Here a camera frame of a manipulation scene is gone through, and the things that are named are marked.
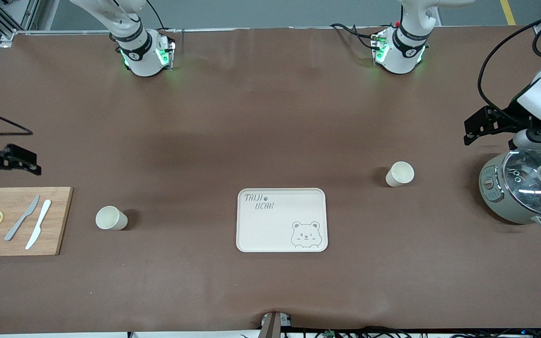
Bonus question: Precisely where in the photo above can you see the grey plastic knife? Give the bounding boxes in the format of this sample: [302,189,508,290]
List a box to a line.
[4,195,40,242]

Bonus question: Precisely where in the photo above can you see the glass pot lid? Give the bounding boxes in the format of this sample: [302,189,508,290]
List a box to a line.
[502,148,541,217]

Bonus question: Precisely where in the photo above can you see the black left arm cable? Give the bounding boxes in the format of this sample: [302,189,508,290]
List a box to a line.
[477,12,541,123]

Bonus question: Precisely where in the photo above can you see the brown table mat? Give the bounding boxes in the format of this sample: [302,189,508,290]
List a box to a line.
[0,26,541,335]

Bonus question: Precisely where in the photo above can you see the metal table edge clamp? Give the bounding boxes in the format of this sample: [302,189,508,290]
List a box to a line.
[259,311,294,338]

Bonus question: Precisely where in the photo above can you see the white plastic cup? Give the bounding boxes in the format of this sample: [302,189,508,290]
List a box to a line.
[95,206,128,230]
[385,161,415,188]

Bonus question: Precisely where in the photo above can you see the grey pot with glass lid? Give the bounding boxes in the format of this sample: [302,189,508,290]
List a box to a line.
[479,148,541,230]

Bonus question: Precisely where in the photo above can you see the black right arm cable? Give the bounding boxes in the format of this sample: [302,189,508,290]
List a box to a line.
[0,104,34,139]

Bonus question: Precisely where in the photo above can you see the cream bear print tray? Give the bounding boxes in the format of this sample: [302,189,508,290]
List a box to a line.
[236,188,328,253]

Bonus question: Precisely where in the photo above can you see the white plastic knife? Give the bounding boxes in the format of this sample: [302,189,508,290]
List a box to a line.
[25,200,52,250]

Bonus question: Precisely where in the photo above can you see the black base cables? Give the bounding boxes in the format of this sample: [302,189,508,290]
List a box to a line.
[331,23,384,50]

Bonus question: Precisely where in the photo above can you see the wooden cutting board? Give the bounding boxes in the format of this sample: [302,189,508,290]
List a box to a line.
[0,187,74,257]

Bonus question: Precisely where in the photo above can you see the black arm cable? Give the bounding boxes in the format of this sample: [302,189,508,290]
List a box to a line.
[0,104,34,139]
[477,12,541,123]

